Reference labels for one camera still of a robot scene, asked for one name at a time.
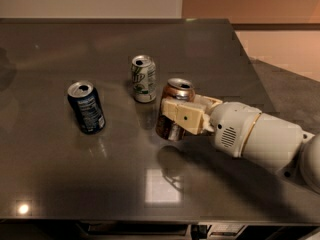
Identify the white green soda can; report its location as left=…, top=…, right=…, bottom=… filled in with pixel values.
left=131, top=55, right=156, bottom=103

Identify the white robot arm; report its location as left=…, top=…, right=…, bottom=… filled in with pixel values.
left=160, top=95, right=320, bottom=192

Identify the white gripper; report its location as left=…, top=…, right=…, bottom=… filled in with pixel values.
left=161, top=94, right=262, bottom=158

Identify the dark shelf under table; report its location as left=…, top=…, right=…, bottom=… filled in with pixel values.
left=0, top=220, right=319, bottom=240

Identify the dark blue soda can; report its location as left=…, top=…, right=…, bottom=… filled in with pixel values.
left=67, top=80, right=105, bottom=134

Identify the orange soda can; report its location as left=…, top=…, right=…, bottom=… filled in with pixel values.
left=156, top=78, right=195, bottom=141

